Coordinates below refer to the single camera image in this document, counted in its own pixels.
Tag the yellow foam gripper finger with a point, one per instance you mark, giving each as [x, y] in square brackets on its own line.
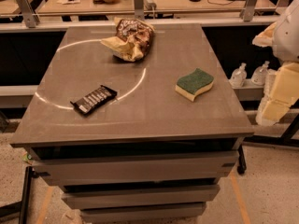
[281, 91]
[265, 38]

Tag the green and yellow sponge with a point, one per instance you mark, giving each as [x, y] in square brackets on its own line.
[194, 84]

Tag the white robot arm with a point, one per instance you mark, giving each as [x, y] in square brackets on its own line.
[285, 44]

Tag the brown chip bag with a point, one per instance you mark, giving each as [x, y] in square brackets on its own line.
[132, 40]

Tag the clear sanitizer bottle right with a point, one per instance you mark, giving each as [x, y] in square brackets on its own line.
[259, 75]

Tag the clear sanitizer bottle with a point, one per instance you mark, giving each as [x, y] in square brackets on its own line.
[259, 75]
[238, 77]

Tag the clear sanitizer bottle left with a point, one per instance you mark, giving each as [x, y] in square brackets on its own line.
[238, 77]

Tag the grey drawer cabinet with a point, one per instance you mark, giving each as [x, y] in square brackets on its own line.
[149, 152]

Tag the black candy bar wrapper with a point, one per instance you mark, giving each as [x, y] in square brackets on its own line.
[88, 103]

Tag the right metal bracket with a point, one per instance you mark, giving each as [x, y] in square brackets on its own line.
[248, 10]

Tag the metal bracket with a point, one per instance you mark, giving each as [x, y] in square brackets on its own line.
[139, 9]
[30, 18]
[248, 10]

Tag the middle metal bracket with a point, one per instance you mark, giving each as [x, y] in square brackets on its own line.
[139, 9]

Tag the left metal bracket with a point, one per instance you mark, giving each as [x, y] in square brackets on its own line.
[30, 18]

